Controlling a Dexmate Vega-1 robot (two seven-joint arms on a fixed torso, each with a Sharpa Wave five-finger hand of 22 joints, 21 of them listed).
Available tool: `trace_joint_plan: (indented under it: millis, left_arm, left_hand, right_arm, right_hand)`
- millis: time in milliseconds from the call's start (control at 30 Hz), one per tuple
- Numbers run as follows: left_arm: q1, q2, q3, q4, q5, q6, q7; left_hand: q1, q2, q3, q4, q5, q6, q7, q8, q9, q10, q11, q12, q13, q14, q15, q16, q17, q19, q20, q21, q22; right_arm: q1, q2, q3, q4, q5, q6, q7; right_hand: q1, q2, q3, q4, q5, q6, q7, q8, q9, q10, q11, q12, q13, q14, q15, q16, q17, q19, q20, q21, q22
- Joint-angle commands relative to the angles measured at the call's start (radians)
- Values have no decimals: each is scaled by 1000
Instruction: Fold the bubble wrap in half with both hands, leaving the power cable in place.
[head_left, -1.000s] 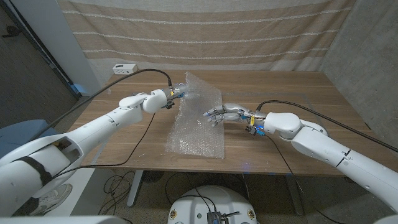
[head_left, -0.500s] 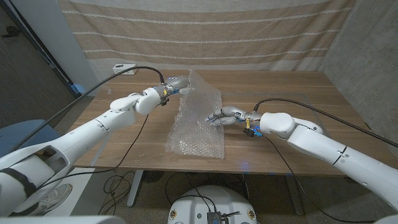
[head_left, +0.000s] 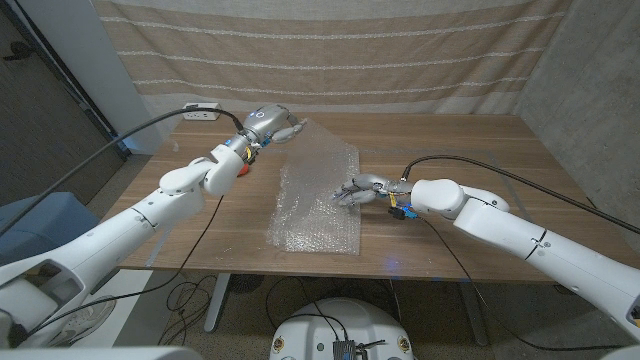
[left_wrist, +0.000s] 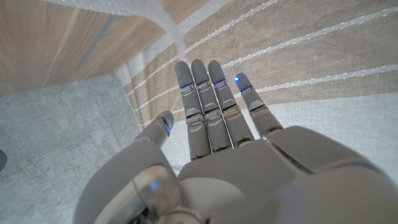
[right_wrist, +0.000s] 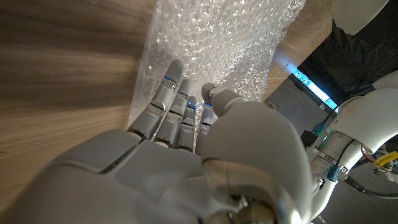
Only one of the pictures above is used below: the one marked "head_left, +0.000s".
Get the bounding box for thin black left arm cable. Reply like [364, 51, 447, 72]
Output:
[22, 194, 226, 339]

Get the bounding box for small blue wall object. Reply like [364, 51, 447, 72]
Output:
[117, 133, 144, 155]

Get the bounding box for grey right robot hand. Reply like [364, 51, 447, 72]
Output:
[332, 173, 415, 209]

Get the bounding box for white power strip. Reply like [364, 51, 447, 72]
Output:
[182, 102, 222, 122]

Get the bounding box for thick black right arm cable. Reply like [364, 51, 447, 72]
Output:
[399, 154, 640, 235]

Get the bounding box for small black torso box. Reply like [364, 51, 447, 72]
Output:
[333, 339, 357, 360]

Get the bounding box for black round floor grille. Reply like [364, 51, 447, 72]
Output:
[229, 273, 264, 295]

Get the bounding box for grey white sneaker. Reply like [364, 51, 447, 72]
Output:
[47, 298, 117, 347]

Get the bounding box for blue upholstered chair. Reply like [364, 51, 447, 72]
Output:
[0, 192, 101, 266]

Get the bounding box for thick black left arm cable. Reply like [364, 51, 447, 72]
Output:
[0, 106, 245, 237]

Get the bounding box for white robot torso base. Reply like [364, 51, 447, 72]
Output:
[269, 297, 415, 360]

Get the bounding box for clear bubble wrap sheet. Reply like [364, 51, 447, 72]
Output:
[267, 117, 362, 256]

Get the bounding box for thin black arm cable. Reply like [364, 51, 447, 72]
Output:
[22, 194, 226, 339]
[421, 218, 624, 352]

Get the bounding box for tangled black floor cables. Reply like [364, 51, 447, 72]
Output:
[164, 274, 221, 346]

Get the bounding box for dark door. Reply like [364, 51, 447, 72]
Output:
[0, 9, 126, 207]

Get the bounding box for beige striped fabric backdrop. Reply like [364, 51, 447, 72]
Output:
[92, 0, 574, 116]

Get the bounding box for grey metal table leg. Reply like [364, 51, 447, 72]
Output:
[457, 280, 491, 347]
[203, 272, 232, 334]

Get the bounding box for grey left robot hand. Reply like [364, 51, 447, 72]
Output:
[224, 103, 307, 160]

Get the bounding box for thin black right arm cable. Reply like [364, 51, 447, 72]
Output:
[421, 218, 624, 352]

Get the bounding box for black door handle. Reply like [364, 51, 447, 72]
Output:
[3, 41, 32, 62]

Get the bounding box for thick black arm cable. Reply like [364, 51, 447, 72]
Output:
[399, 154, 640, 235]
[0, 106, 245, 237]

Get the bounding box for black cable on torso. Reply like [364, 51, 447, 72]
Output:
[264, 276, 350, 342]

